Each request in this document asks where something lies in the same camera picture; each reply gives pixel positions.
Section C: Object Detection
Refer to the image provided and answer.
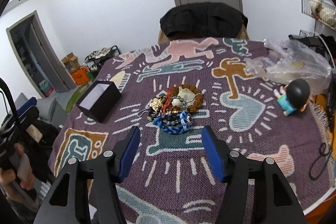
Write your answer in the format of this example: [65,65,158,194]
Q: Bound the orange box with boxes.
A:
[71,66,90,85]

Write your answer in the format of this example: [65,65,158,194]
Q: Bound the person's left hand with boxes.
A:
[0,142,36,198]

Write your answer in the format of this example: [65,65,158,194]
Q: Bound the wire wall basket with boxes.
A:
[301,0,335,31]

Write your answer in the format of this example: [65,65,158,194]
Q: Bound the black jewelry box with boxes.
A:
[76,81,122,123]

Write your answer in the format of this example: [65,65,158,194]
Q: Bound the brown rudraksha bead bracelet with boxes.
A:
[167,84,205,113]

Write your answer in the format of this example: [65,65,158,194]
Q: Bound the red cord charm bracelet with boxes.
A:
[162,88,176,115]

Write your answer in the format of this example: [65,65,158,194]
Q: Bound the black jacket on chair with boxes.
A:
[160,2,248,38]

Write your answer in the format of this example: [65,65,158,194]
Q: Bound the green leaf floor mat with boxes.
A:
[66,83,90,113]

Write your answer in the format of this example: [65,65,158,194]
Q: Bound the purple patterned woven blanket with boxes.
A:
[49,38,334,223]

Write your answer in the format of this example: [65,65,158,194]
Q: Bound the clear plastic bag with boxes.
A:
[245,39,332,96]

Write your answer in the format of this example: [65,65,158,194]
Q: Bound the black shoe rack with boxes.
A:
[84,46,121,78]

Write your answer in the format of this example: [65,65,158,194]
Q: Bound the cardboard box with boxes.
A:
[62,52,80,73]

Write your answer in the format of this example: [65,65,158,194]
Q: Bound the black haired doll figure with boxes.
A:
[273,79,310,117]

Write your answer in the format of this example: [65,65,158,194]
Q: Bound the black cable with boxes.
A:
[308,143,334,181]

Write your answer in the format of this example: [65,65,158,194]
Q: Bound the white translucent pouch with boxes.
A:
[171,86,195,108]

